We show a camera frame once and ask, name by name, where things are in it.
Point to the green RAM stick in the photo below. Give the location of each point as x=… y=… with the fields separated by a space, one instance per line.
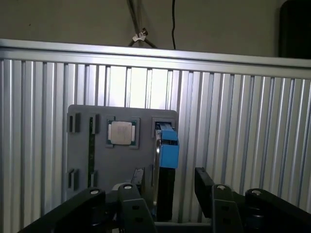
x=91 y=150

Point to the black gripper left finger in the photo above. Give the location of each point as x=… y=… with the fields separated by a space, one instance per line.
x=136 y=213

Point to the silver CPU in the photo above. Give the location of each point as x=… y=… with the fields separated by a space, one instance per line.
x=121 y=132

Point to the black round floor object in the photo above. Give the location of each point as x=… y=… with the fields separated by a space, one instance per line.
x=296 y=29

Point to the grey parts rack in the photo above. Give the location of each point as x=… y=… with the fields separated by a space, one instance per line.
x=121 y=165

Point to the grey metal rods with clip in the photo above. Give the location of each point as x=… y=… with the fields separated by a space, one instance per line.
x=138 y=19

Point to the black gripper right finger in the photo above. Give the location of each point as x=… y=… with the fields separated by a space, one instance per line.
x=226 y=213

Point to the hard disk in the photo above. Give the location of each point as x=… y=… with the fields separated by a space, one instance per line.
x=170 y=155

